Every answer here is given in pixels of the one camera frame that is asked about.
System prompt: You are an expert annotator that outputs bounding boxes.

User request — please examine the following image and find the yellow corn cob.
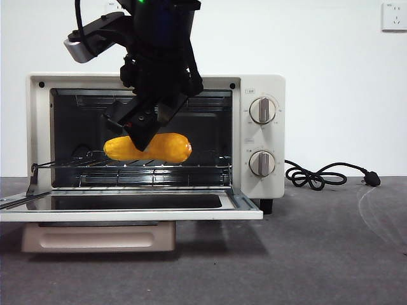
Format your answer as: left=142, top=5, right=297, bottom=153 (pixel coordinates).
left=103, top=132, right=193, bottom=162

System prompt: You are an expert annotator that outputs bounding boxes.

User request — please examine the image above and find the cream Toshiba toaster oven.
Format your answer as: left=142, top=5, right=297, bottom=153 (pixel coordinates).
left=26, top=72, right=286, bottom=214

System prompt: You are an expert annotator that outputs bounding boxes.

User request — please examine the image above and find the glass oven door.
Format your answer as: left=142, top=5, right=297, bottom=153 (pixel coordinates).
left=0, top=187, right=265, bottom=254

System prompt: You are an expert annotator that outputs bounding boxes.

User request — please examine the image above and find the black power cord with plug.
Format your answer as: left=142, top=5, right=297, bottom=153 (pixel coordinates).
left=284, top=158, right=382, bottom=191

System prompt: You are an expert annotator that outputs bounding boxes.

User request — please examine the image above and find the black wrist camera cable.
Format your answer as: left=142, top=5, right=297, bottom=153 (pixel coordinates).
left=74, top=0, right=88, bottom=44

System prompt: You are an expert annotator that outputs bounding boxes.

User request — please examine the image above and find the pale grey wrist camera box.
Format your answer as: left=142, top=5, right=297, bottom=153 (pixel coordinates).
left=62, top=14, right=128, bottom=64

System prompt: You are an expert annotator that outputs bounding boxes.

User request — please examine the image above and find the cream temperature knob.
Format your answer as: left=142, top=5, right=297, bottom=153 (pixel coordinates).
left=249, top=97, right=277, bottom=125

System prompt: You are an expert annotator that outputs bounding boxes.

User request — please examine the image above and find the metal wire oven rack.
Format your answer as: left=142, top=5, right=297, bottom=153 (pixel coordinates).
left=31, top=151, right=233, bottom=169

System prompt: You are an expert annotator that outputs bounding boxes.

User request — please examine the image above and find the cream timer knob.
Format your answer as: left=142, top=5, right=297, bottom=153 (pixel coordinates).
left=249, top=151, right=277, bottom=178

